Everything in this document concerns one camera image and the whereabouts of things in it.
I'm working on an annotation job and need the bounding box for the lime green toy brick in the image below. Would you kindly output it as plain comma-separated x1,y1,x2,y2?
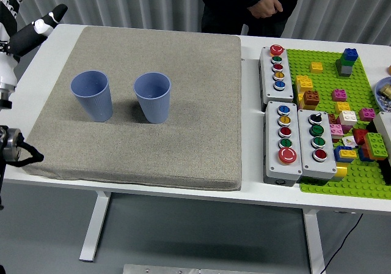
364,131,389,158

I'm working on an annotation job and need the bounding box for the white toy brick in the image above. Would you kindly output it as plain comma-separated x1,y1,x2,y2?
338,110,358,126

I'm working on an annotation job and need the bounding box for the grey toy brick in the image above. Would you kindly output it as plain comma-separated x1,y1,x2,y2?
337,64,353,78

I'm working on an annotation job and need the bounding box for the lime green studded baseplate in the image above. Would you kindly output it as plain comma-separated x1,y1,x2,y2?
286,48,391,201

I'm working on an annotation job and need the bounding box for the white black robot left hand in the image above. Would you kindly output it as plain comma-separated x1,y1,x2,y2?
0,0,68,88

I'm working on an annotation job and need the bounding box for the orange toy brick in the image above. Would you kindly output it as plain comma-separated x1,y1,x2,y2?
365,145,389,161

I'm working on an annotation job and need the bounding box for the grey box black selector switch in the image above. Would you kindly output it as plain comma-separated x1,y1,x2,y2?
297,109,337,180

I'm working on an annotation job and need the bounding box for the dark green toy brick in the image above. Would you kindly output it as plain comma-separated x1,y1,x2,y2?
335,55,356,69

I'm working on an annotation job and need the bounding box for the black floor cable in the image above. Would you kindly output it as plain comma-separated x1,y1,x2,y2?
323,213,364,274

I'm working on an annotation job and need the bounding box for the grey box large red mushroom button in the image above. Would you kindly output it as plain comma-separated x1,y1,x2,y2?
263,100,303,185

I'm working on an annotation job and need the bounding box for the grey-brown fabric mat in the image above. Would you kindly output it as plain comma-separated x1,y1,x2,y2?
16,26,243,192

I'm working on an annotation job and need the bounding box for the light pink toy brick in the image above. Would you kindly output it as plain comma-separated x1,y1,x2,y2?
329,123,345,139

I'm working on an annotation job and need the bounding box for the smooth yellow toy brick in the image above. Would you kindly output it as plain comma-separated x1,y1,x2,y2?
334,163,348,179

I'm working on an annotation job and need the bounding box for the white table leg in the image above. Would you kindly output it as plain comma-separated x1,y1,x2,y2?
78,190,111,263
302,208,327,274

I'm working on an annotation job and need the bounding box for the person's left hand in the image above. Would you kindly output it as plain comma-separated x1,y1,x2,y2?
246,0,283,20

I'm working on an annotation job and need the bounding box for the blue bowl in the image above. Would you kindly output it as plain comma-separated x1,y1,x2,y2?
373,76,391,113

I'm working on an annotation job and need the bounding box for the grey box small red mushroom button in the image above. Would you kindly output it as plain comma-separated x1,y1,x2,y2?
258,44,294,104

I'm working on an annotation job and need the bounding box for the dark blue toy brick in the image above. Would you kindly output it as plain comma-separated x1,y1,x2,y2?
357,147,375,163

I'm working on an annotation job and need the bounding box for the white pleated curtain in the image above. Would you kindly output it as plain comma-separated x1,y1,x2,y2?
0,0,391,47

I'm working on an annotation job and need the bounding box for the large yellow toy brick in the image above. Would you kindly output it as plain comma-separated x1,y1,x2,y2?
295,75,314,94

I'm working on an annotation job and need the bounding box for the white box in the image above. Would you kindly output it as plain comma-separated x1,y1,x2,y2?
373,111,391,144

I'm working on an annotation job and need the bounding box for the person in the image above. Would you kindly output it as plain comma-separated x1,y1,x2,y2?
200,0,314,38

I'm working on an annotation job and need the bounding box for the brown toy brick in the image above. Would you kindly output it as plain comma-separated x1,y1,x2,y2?
302,89,321,107

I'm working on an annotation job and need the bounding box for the red toy brick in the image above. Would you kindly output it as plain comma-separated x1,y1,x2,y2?
352,128,369,146

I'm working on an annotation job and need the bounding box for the blue ribbed plastic cup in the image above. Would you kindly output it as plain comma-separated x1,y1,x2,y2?
70,70,114,122
133,72,171,124

